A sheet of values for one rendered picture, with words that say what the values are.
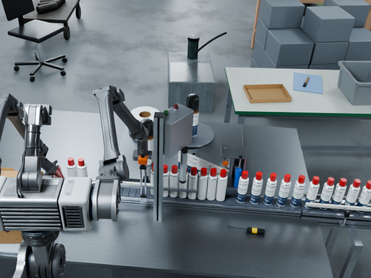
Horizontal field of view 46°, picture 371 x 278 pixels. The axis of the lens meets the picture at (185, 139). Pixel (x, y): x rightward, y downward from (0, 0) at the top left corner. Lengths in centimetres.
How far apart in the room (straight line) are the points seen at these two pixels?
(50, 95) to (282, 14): 271
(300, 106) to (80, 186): 235
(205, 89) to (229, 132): 176
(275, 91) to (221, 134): 93
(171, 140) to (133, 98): 307
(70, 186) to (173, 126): 61
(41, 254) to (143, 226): 75
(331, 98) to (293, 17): 136
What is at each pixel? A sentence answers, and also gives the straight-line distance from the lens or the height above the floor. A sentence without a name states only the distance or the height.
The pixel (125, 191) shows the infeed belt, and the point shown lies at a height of 88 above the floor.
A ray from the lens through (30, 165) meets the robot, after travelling 154.
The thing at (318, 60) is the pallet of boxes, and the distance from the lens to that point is 471.
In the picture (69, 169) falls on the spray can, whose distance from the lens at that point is 241.
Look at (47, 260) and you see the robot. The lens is 177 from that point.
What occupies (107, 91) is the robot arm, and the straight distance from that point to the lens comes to 185.
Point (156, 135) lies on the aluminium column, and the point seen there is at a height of 140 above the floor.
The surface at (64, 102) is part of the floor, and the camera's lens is 504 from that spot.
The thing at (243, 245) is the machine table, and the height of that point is 83.
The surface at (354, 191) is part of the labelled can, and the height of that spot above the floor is 103.
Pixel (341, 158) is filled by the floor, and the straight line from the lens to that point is 449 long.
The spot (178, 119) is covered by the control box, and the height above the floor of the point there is 147.
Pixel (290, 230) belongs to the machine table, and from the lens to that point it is 243.
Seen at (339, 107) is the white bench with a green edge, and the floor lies 80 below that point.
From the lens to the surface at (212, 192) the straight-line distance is 238.
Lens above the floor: 255
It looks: 36 degrees down
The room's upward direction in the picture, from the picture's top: 3 degrees clockwise
